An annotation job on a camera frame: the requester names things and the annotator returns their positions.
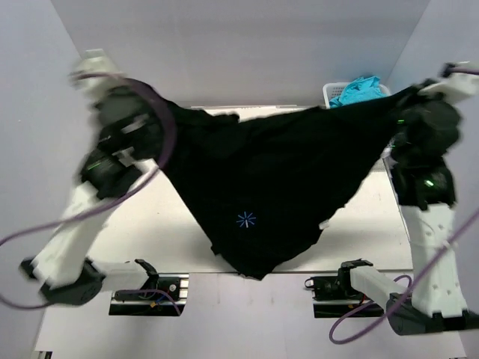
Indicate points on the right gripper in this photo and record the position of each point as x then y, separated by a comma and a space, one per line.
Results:
407, 102

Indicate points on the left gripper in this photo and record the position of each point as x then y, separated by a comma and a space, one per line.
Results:
102, 102

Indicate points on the black t-shirt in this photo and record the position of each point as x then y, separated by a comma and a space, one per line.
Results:
260, 189

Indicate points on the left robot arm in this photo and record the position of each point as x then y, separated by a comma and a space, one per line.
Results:
66, 274

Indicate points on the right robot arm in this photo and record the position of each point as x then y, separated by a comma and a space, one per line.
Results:
425, 191

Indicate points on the turquoise t-shirt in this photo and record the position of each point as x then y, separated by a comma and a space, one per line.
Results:
361, 89

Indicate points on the white plastic basket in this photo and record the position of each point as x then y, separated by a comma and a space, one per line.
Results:
333, 93

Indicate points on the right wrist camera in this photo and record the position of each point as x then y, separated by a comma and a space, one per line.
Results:
457, 82

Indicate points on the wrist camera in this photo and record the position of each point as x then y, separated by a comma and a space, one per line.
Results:
93, 71
457, 82

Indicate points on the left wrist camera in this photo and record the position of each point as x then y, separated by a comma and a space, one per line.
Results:
93, 71

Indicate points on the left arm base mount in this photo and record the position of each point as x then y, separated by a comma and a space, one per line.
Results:
160, 295

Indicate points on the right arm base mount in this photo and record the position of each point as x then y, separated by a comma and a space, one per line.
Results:
333, 295

